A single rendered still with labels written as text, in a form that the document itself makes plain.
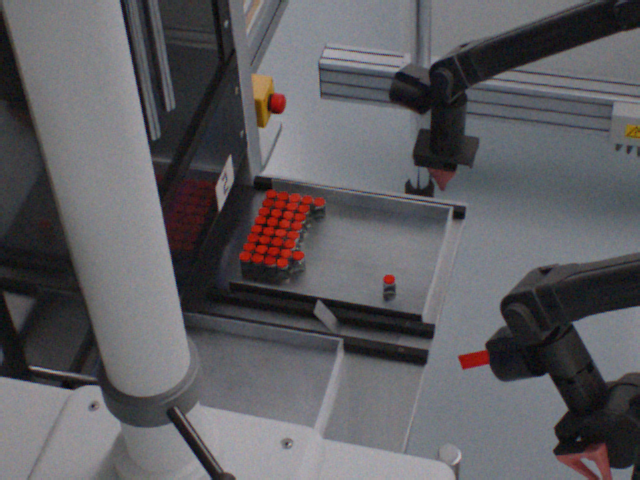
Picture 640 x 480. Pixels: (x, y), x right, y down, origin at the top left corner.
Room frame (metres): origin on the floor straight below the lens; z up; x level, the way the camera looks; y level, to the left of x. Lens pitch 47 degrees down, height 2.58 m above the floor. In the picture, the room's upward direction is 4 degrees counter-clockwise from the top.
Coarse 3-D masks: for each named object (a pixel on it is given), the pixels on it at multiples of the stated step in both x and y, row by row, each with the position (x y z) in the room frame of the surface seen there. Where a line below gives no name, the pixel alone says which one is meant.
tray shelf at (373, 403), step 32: (256, 192) 1.75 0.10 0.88; (384, 192) 1.73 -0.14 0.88; (224, 224) 1.68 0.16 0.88; (224, 256) 1.60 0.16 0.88; (448, 256) 1.55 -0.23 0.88; (192, 288) 1.52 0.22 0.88; (256, 320) 1.44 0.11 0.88; (288, 320) 1.43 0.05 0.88; (352, 352) 1.35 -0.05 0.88; (352, 384) 1.29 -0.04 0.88; (384, 384) 1.28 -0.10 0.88; (416, 384) 1.28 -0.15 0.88; (352, 416) 1.23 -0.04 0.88; (384, 416) 1.22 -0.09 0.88; (384, 448) 1.16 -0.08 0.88
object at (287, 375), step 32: (192, 320) 1.43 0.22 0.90; (224, 320) 1.42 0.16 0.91; (224, 352) 1.37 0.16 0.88; (256, 352) 1.37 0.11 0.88; (288, 352) 1.36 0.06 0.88; (320, 352) 1.36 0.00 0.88; (224, 384) 1.31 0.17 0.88; (256, 384) 1.30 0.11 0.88; (288, 384) 1.30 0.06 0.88; (320, 384) 1.29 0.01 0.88; (288, 416) 1.23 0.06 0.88; (320, 416) 1.21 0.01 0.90
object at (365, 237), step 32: (288, 192) 1.74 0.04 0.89; (320, 192) 1.72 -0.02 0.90; (352, 192) 1.70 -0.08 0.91; (320, 224) 1.65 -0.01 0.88; (352, 224) 1.65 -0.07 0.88; (384, 224) 1.64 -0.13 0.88; (416, 224) 1.64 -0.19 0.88; (448, 224) 1.60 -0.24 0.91; (320, 256) 1.58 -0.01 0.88; (352, 256) 1.57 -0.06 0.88; (384, 256) 1.56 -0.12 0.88; (416, 256) 1.56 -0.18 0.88; (256, 288) 1.49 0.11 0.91; (288, 288) 1.51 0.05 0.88; (320, 288) 1.50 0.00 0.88; (352, 288) 1.49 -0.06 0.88; (416, 288) 1.48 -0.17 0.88; (416, 320) 1.40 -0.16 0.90
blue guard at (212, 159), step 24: (240, 96) 1.76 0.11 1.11; (216, 120) 1.64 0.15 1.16; (240, 120) 1.74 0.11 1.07; (216, 144) 1.63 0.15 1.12; (240, 144) 1.73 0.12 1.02; (192, 168) 1.53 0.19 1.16; (216, 168) 1.61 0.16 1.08; (192, 192) 1.51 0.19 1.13; (168, 216) 1.42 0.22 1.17; (192, 216) 1.50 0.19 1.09; (168, 240) 1.40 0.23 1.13; (192, 240) 1.48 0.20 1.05; (192, 264) 1.47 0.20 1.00; (96, 360) 1.14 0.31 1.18
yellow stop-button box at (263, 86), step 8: (256, 80) 1.90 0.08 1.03; (264, 80) 1.89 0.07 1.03; (272, 80) 1.90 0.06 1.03; (256, 88) 1.87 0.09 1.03; (264, 88) 1.87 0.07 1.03; (272, 88) 1.90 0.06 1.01; (256, 96) 1.85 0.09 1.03; (264, 96) 1.85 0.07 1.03; (272, 96) 1.88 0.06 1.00; (256, 104) 1.84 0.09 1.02; (264, 104) 1.85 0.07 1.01; (256, 112) 1.84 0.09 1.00; (264, 112) 1.84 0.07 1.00; (264, 120) 1.84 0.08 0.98
